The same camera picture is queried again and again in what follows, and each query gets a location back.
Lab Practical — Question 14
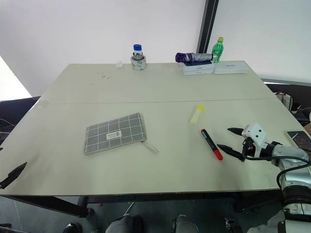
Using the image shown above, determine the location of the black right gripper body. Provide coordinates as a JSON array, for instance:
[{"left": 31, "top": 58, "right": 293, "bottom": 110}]
[{"left": 241, "top": 136, "right": 255, "bottom": 159}]

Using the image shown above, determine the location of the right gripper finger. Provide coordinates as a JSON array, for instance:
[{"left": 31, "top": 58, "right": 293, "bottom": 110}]
[
  {"left": 227, "top": 127, "right": 244, "bottom": 136},
  {"left": 217, "top": 144, "right": 245, "bottom": 163}
]

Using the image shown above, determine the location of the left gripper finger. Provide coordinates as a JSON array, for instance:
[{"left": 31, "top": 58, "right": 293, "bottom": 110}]
[{"left": 0, "top": 162, "right": 28, "bottom": 190}]

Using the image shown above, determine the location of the red and black marker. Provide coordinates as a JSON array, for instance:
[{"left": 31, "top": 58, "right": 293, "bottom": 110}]
[{"left": 200, "top": 129, "right": 224, "bottom": 161}]

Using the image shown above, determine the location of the yellow glue stick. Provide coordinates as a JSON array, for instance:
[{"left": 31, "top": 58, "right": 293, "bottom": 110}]
[{"left": 189, "top": 104, "right": 206, "bottom": 125}]

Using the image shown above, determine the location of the silver snack bag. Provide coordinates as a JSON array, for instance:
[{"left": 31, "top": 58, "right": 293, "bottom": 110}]
[{"left": 84, "top": 112, "right": 159, "bottom": 156}]

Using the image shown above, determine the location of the smartphone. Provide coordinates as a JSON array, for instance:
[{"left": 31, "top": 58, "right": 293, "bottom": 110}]
[{"left": 285, "top": 130, "right": 311, "bottom": 152}]

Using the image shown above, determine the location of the flat white box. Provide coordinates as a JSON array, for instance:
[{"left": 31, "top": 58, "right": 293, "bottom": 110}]
[{"left": 213, "top": 61, "right": 249, "bottom": 75}]

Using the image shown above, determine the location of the white box with blue lid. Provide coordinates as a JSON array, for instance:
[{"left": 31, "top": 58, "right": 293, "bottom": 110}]
[{"left": 180, "top": 61, "right": 216, "bottom": 76}]

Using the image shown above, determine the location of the green bottle with yellow cap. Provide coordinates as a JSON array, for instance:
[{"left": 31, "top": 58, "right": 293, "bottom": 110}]
[{"left": 211, "top": 36, "right": 225, "bottom": 65}]

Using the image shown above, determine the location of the folded purple grey umbrella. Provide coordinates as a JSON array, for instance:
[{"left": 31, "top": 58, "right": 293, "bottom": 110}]
[{"left": 175, "top": 52, "right": 215, "bottom": 64}]

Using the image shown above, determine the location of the dark rounded grey shape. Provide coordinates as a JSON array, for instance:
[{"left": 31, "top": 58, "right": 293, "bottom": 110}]
[
  {"left": 171, "top": 214, "right": 200, "bottom": 233},
  {"left": 105, "top": 214, "right": 144, "bottom": 233}
]

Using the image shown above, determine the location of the white tape roll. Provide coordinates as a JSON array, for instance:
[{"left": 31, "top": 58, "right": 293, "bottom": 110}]
[{"left": 130, "top": 54, "right": 147, "bottom": 72}]

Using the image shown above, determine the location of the clear bottle with blue cap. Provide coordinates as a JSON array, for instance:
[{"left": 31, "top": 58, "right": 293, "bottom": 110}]
[{"left": 132, "top": 44, "right": 143, "bottom": 58}]

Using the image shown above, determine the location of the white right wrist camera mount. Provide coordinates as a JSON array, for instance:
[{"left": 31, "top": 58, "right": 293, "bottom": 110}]
[{"left": 241, "top": 123, "right": 269, "bottom": 157}]

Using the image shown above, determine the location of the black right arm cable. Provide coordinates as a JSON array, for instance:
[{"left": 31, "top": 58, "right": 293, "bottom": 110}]
[{"left": 242, "top": 143, "right": 311, "bottom": 192}]

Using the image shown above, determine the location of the black table frame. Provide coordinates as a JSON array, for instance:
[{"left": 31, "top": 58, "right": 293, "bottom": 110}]
[{"left": 0, "top": 191, "right": 285, "bottom": 218}]

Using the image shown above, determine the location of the dark window frame post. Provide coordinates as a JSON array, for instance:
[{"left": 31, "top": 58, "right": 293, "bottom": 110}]
[{"left": 196, "top": 0, "right": 220, "bottom": 54}]

